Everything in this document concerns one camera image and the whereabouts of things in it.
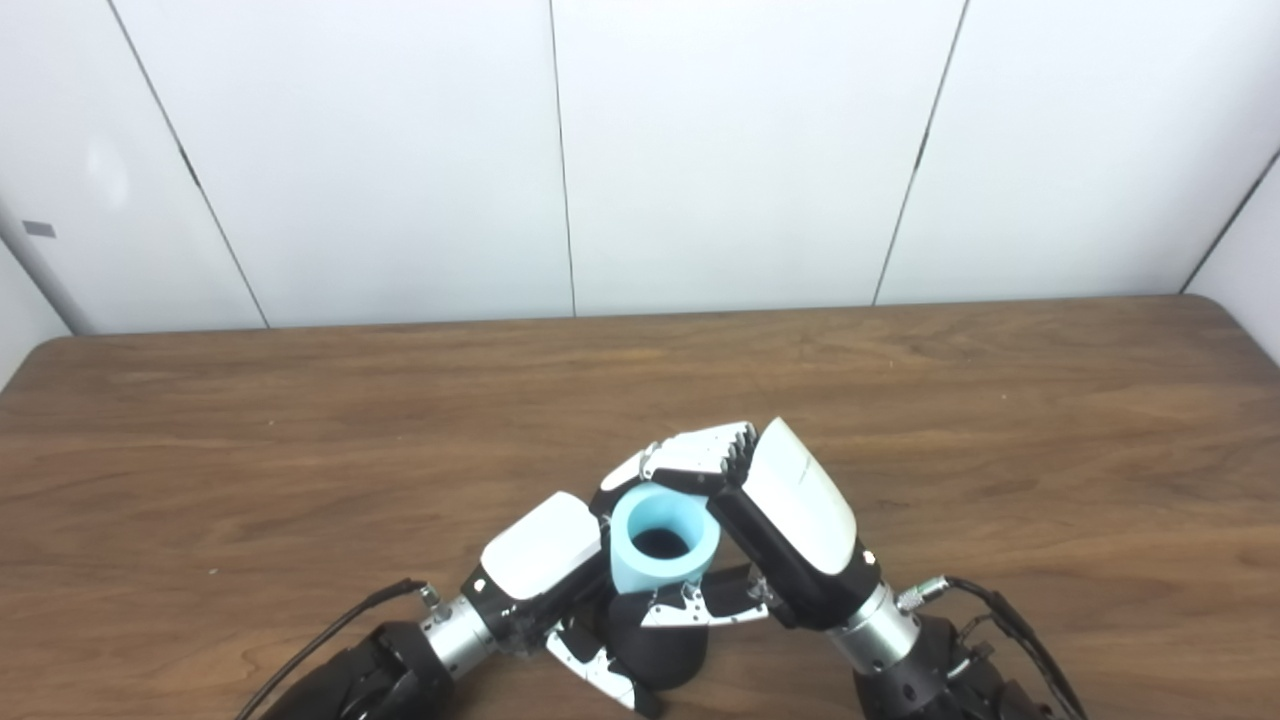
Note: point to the black funnel-shaped nozzle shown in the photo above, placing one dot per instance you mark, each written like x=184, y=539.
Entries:
x=660, y=655

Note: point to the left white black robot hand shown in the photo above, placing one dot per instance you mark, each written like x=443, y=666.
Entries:
x=540, y=550

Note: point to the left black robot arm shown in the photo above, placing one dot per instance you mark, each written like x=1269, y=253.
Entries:
x=380, y=675

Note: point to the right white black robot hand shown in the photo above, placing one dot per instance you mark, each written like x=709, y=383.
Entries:
x=800, y=520

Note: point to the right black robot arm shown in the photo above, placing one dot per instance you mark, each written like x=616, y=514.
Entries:
x=920, y=670

